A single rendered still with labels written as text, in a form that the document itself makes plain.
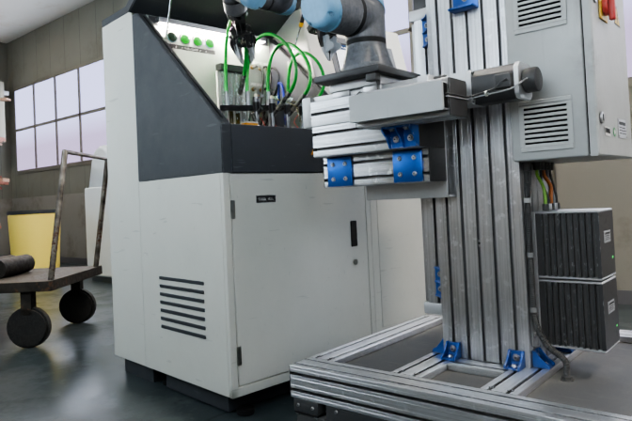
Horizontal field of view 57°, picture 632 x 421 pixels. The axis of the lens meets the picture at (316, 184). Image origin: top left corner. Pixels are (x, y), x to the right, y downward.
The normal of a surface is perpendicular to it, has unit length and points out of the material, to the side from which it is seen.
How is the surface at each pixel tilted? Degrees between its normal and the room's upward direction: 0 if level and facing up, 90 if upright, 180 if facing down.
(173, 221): 90
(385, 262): 90
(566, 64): 90
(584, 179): 90
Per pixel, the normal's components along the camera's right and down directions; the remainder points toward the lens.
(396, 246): 0.69, -0.05
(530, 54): -0.65, 0.01
